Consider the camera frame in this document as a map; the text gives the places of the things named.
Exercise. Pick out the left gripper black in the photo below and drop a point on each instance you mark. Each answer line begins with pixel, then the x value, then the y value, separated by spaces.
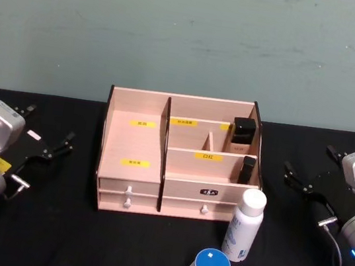
pixel 33 148

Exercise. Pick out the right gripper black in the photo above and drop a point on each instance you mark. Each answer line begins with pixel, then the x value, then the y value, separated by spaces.
pixel 329 189

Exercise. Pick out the black lipstick tube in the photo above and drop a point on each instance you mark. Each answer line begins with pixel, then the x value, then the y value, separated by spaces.
pixel 246 171

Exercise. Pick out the black-capped foundation bottle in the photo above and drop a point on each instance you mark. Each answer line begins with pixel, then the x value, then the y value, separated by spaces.
pixel 243 133

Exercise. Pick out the shallow wooden drawer white knob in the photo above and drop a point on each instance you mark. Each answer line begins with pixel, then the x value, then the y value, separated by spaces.
pixel 110 200
pixel 113 185

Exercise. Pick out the pale wooden desk organizer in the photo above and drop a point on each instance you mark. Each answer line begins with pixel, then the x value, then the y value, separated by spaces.
pixel 135 143

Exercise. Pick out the white spray bottle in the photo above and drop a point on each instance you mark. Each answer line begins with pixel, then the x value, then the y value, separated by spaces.
pixel 243 230

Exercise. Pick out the black table cloth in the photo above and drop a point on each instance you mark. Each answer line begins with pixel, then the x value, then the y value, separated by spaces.
pixel 81 242

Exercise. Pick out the wide wooden drawer white knob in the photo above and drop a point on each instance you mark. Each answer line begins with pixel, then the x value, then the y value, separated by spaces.
pixel 183 205

